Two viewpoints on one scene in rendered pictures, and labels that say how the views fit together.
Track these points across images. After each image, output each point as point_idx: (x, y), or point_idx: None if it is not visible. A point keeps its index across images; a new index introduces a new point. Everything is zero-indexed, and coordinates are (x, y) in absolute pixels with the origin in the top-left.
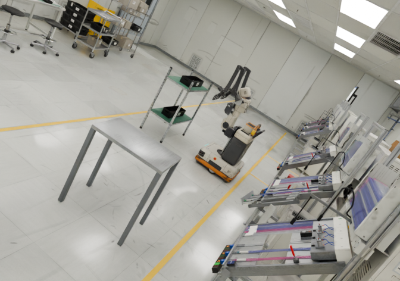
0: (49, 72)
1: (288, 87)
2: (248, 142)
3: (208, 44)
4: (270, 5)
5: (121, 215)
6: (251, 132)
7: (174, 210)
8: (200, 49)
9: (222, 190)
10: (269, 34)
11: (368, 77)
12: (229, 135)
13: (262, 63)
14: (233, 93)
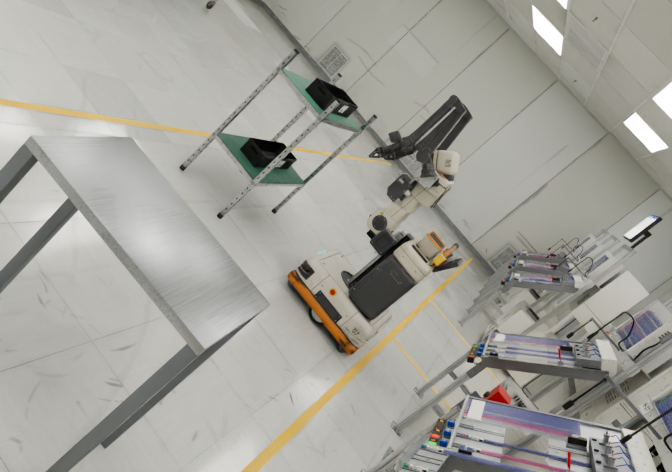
0: None
1: (502, 171)
2: (421, 279)
3: (370, 35)
4: None
5: (55, 406)
6: (434, 258)
7: (205, 412)
8: (352, 38)
9: (330, 371)
10: (498, 53)
11: (664, 199)
12: (382, 249)
13: (467, 106)
14: (422, 157)
